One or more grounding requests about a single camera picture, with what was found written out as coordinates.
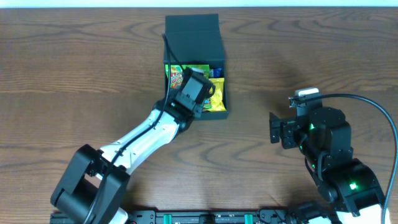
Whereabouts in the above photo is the blue Oreo cookie pack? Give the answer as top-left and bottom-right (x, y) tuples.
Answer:
(209, 68), (222, 78)

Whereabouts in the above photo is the green Haribo gummy bag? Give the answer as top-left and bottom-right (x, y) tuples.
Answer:
(165, 65), (209, 106)

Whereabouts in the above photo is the yellow snack bar wrapper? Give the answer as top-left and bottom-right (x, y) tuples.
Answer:
(203, 78), (226, 112)

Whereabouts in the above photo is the black gift box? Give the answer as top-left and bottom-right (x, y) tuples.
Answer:
(159, 14), (229, 120)

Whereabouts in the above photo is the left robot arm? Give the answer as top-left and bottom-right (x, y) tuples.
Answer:
(50, 68), (215, 223)

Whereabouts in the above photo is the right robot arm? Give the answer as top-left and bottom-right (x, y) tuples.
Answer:
(269, 90), (392, 223)

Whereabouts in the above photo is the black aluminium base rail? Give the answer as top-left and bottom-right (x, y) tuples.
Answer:
(122, 209), (298, 224)

